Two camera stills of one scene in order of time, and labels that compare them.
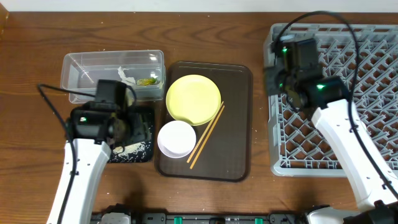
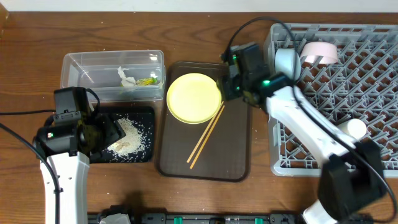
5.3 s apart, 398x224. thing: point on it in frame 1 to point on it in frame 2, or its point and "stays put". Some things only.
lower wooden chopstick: [206, 137] stays put
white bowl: [176, 139] to [328, 50]
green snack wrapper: [145, 81] stays put
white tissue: [129, 80] stays put
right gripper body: [278, 84] to [232, 88]
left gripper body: [138, 130] to [105, 132]
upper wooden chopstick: [204, 134] stays put
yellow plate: [193, 98] stays put
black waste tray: [140, 147] stays put
